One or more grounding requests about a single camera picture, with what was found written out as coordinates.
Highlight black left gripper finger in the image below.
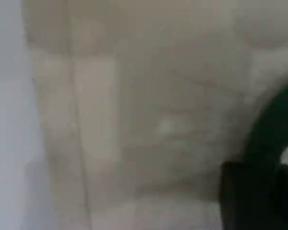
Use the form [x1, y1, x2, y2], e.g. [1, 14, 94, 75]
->
[220, 161, 288, 230]

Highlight dark green rope handle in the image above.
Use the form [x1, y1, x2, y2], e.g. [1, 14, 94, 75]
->
[241, 76, 288, 168]

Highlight cream white fabric handbag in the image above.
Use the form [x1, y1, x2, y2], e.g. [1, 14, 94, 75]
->
[21, 0, 288, 230]

